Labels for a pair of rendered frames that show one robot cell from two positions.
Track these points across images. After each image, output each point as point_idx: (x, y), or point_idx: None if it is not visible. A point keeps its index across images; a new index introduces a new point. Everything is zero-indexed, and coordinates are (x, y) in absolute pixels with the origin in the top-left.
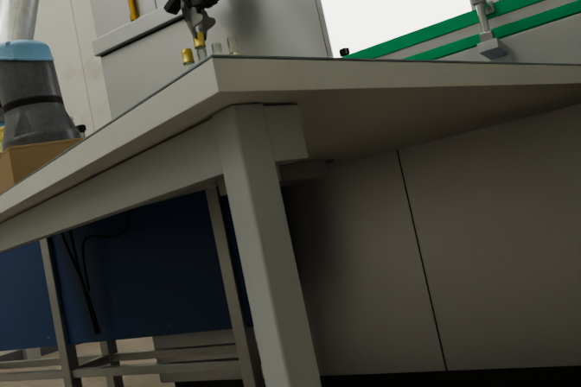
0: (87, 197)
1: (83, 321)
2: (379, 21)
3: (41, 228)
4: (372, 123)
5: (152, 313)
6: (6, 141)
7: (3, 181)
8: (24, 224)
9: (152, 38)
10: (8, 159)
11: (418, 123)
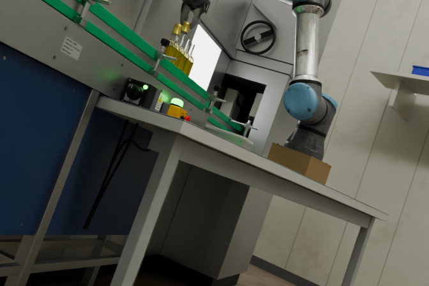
0: (338, 209)
1: (67, 212)
2: (191, 78)
3: (310, 203)
4: None
5: (116, 216)
6: (323, 154)
7: (318, 175)
8: (299, 193)
9: None
10: (328, 170)
11: None
